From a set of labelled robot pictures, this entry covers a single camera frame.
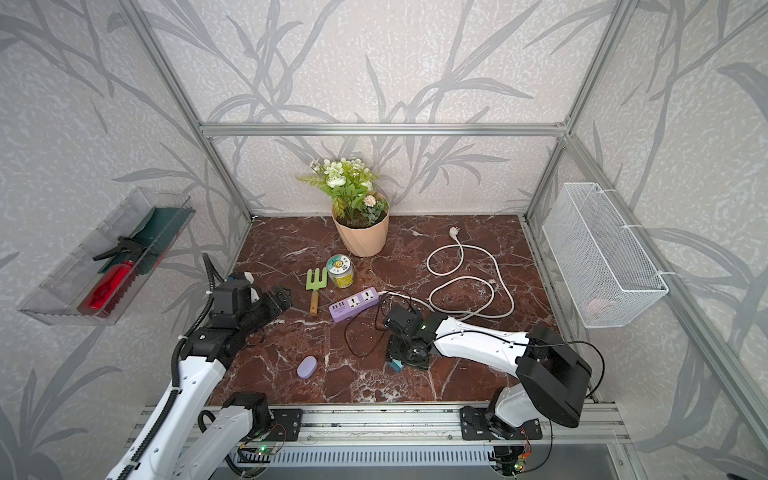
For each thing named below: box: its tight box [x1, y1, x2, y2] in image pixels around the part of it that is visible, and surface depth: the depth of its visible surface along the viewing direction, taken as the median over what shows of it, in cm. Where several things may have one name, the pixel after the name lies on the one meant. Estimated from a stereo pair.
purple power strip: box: [329, 287, 379, 323], surface depth 95 cm
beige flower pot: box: [332, 205, 391, 258], surface depth 100 cm
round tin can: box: [326, 254, 354, 289], surface depth 98 cm
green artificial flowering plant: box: [296, 158, 389, 228], surface depth 95 cm
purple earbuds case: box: [296, 355, 318, 379], surface depth 84 cm
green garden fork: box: [306, 267, 328, 316], surface depth 101 cm
